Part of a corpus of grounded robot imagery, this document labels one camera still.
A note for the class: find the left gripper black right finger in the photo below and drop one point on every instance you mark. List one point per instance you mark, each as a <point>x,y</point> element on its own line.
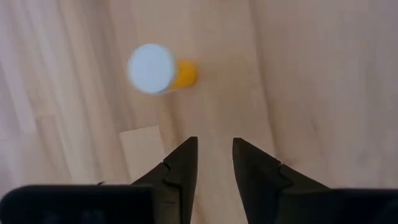
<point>258,186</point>

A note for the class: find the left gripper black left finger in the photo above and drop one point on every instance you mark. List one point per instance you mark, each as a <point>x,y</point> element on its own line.
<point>177,186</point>

